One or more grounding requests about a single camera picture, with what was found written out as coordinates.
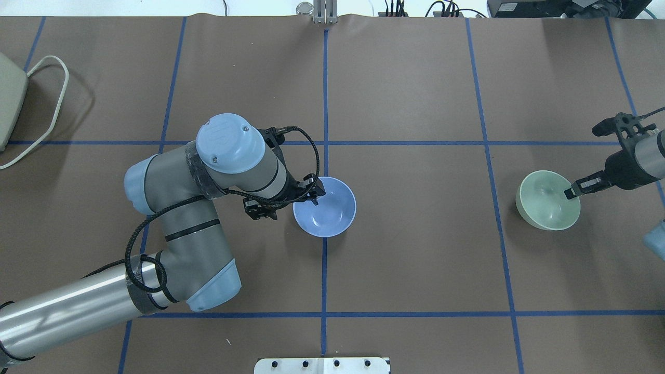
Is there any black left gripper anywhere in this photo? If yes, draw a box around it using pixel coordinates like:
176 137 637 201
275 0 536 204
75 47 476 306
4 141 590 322
243 127 326 220

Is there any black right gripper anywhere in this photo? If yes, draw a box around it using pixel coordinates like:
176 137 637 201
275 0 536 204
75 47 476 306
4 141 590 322
564 113 658 201

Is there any blue bowl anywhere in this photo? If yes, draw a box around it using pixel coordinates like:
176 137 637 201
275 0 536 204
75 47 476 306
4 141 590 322
292 177 357 237

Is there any green bowl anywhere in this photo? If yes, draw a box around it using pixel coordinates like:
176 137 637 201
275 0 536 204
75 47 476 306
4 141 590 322
515 170 581 231

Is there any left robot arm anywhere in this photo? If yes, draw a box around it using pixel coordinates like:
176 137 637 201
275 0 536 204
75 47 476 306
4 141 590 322
2 113 325 371

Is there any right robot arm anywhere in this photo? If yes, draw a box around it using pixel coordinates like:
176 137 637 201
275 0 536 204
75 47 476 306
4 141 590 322
564 113 664 200

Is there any beige appliance box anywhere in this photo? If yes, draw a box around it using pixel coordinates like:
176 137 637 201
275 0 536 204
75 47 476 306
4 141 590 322
1 53 28 152

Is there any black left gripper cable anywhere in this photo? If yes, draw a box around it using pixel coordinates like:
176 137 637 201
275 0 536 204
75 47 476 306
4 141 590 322
125 126 320 294

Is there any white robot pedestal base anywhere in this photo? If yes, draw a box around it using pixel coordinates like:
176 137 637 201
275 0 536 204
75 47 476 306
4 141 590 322
254 357 392 373

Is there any aluminium frame post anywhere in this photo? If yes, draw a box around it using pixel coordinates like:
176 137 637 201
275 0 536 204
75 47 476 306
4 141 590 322
312 0 339 24

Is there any white power cable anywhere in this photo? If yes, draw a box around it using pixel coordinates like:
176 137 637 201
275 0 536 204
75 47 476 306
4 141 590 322
0 56 70 170

